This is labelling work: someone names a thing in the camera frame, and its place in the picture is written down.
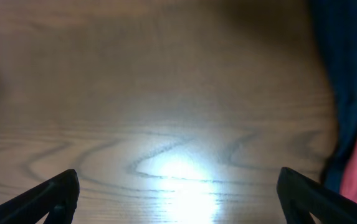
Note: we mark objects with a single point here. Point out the navy blue garment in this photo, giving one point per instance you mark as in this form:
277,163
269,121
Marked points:
335,28

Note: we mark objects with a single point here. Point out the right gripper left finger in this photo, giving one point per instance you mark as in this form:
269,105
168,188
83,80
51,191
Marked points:
55,200

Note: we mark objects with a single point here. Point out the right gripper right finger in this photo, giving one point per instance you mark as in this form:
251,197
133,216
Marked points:
302,199

